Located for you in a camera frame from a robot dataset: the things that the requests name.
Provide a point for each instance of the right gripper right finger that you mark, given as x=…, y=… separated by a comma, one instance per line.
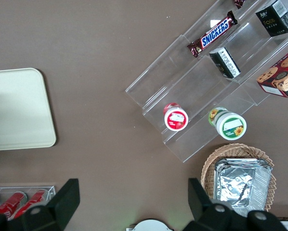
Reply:
x=201, y=199

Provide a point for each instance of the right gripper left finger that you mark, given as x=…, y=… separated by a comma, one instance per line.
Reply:
x=64, y=199

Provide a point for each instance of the aluminium foil tray stack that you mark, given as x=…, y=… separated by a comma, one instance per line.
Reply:
x=240, y=185

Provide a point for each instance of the light tan wicker basket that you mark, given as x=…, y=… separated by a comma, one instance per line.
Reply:
x=230, y=151

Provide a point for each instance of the beige plastic tray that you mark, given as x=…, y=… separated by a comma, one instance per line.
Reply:
x=18, y=108

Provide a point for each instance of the clear acrylic bottle rack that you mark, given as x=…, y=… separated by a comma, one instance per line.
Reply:
x=51, y=190

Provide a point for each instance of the red cola bottle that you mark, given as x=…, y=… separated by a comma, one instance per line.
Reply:
x=30, y=203
x=9, y=204

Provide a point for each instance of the green lid sunflower jar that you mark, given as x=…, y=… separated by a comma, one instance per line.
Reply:
x=230, y=125

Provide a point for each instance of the red lid strawberry jar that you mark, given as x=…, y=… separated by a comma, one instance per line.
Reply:
x=176, y=119

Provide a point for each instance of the clear acrylic stepped stand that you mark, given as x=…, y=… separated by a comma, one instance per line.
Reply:
x=182, y=79

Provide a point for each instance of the small black box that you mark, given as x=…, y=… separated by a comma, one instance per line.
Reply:
x=226, y=63
x=276, y=19

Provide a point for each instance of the red cookie box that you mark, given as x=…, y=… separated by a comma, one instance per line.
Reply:
x=282, y=74

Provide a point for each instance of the Snickers chocolate bar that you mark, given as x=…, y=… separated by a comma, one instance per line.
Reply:
x=213, y=33
x=239, y=3

